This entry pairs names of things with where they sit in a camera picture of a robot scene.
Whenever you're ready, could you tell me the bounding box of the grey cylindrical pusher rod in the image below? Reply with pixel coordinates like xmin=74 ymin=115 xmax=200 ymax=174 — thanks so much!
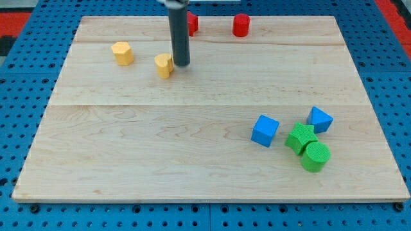
xmin=168 ymin=0 xmax=190 ymax=67

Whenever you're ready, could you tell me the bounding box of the yellow heart block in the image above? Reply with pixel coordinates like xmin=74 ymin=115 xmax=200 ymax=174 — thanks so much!
xmin=154 ymin=53 xmax=174 ymax=79

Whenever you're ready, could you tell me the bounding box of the green star block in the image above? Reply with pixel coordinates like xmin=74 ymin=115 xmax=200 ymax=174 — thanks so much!
xmin=285 ymin=122 xmax=319 ymax=156

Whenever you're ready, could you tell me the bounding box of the yellow hexagon block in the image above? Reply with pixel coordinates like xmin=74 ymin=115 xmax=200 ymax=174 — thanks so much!
xmin=111 ymin=42 xmax=134 ymax=66

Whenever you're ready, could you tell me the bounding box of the light wooden board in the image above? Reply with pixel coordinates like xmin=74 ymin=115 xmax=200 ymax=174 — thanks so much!
xmin=12 ymin=16 xmax=410 ymax=203

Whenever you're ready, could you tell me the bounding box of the red star block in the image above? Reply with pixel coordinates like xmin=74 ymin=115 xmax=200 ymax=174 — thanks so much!
xmin=187 ymin=12 xmax=198 ymax=37

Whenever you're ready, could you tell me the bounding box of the blue cube block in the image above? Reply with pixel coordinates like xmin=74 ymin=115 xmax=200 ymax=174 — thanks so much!
xmin=250 ymin=115 xmax=280 ymax=148

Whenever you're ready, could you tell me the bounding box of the green cylinder block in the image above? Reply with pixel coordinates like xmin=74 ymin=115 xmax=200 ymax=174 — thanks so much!
xmin=301 ymin=142 xmax=331 ymax=173

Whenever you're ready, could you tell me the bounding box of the blue triangle block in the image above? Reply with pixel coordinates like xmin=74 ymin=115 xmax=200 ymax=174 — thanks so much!
xmin=306 ymin=107 xmax=333 ymax=133

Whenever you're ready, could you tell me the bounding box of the red cylinder block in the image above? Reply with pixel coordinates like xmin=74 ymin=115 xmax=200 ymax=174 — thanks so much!
xmin=232 ymin=13 xmax=250 ymax=37

